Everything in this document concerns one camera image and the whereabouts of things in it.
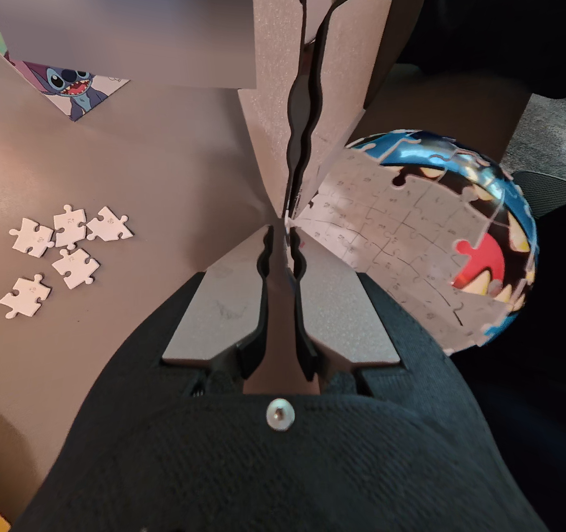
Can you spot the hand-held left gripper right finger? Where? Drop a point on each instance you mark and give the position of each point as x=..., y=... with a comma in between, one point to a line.
x=345, y=315

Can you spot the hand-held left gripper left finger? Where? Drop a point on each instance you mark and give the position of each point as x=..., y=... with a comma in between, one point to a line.
x=216, y=311

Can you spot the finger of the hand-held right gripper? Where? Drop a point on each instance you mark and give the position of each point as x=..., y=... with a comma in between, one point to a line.
x=269, y=99
x=349, y=63

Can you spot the blue cartoon puzzle ball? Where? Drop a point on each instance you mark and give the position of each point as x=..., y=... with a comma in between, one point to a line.
x=398, y=231

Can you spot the white puzzle piece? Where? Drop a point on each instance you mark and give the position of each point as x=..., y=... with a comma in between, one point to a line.
x=76, y=267
x=32, y=237
x=288, y=225
x=24, y=295
x=109, y=223
x=69, y=226

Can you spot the person's right forearm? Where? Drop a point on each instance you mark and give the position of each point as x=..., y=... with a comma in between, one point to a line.
x=486, y=19

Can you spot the cartoon printed puzzle box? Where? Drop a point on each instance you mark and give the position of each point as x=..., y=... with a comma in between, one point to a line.
x=75, y=90

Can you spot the yellow plastic bin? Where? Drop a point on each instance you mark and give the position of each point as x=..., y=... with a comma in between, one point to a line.
x=2, y=524

